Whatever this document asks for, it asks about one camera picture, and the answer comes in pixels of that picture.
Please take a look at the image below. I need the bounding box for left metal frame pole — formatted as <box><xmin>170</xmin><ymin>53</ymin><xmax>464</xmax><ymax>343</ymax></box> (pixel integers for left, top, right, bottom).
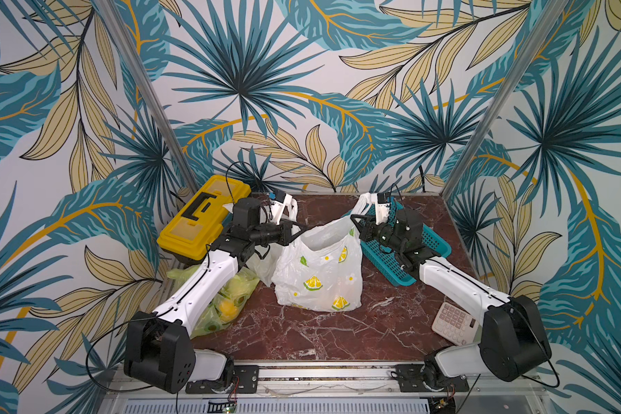
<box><xmin>95</xmin><ymin>0</ymin><xmax>199</xmax><ymax>194</ymax></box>

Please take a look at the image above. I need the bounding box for metal frame pole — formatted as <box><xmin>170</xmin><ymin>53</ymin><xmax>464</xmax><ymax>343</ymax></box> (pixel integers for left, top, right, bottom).
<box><xmin>95</xmin><ymin>0</ymin><xmax>199</xmax><ymax>194</ymax></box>
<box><xmin>441</xmin><ymin>0</ymin><xmax>569</xmax><ymax>200</ymax></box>

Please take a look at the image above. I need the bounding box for right metal frame pole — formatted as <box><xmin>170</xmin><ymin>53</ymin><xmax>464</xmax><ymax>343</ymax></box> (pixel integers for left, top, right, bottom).
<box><xmin>441</xmin><ymin>0</ymin><xmax>569</xmax><ymax>200</ymax></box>

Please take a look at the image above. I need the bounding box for teal plastic basket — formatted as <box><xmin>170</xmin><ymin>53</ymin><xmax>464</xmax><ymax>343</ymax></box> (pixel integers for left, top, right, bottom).
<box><xmin>359</xmin><ymin>200</ymin><xmax>452</xmax><ymax>286</ymax></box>

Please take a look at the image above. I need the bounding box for plain white plastic bag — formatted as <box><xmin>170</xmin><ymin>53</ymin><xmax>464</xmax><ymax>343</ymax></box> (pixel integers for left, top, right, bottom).
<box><xmin>246</xmin><ymin>198</ymin><xmax>282</xmax><ymax>287</ymax></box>

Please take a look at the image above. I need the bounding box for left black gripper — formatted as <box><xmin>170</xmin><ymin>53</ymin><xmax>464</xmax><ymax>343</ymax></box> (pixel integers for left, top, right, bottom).
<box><xmin>250</xmin><ymin>217</ymin><xmax>308</xmax><ymax>246</ymax></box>

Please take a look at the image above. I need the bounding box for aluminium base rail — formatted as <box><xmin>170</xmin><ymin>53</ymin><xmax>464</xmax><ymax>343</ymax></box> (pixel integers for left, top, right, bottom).
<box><xmin>98</xmin><ymin>361</ymin><xmax>554</xmax><ymax>413</ymax></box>

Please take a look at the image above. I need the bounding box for yellow pear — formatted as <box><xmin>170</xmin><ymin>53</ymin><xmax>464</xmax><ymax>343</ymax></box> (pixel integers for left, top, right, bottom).
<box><xmin>217</xmin><ymin>300</ymin><xmax>241</xmax><ymax>324</ymax></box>

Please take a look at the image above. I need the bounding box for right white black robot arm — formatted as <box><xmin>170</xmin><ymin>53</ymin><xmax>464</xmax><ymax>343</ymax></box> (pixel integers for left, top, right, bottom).
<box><xmin>350</xmin><ymin>209</ymin><xmax>552</xmax><ymax>390</ymax></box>

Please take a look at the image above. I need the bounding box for yellow black toolbox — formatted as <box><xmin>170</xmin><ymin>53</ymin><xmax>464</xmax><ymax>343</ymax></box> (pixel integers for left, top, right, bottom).
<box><xmin>157</xmin><ymin>175</ymin><xmax>252</xmax><ymax>266</ymax></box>

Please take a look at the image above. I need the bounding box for white lemon print bag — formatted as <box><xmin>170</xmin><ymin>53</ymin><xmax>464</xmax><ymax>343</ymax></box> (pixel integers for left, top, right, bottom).
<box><xmin>272</xmin><ymin>215</ymin><xmax>363</xmax><ymax>312</ymax></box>

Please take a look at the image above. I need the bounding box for green plastic bag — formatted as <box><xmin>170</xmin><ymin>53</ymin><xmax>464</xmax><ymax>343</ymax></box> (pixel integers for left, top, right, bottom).
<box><xmin>190</xmin><ymin>267</ymin><xmax>260</xmax><ymax>339</ymax></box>

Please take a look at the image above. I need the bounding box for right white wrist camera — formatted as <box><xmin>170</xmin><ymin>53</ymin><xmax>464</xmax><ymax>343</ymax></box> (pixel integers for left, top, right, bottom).
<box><xmin>373</xmin><ymin>193</ymin><xmax>391</xmax><ymax>225</ymax></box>

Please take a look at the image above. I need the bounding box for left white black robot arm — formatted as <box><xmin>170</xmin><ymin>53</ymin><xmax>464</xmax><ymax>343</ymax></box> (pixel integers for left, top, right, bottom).
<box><xmin>123</xmin><ymin>191</ymin><xmax>305</xmax><ymax>393</ymax></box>

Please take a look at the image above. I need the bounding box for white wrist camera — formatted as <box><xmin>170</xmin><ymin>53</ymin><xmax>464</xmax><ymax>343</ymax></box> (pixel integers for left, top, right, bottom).
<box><xmin>269</xmin><ymin>190</ymin><xmax>298</xmax><ymax>224</ymax></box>
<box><xmin>373</xmin><ymin>193</ymin><xmax>391</xmax><ymax>225</ymax></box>

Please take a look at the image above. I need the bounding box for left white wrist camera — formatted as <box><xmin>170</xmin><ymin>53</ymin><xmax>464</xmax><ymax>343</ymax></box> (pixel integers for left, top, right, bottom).
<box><xmin>269</xmin><ymin>190</ymin><xmax>298</xmax><ymax>224</ymax></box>

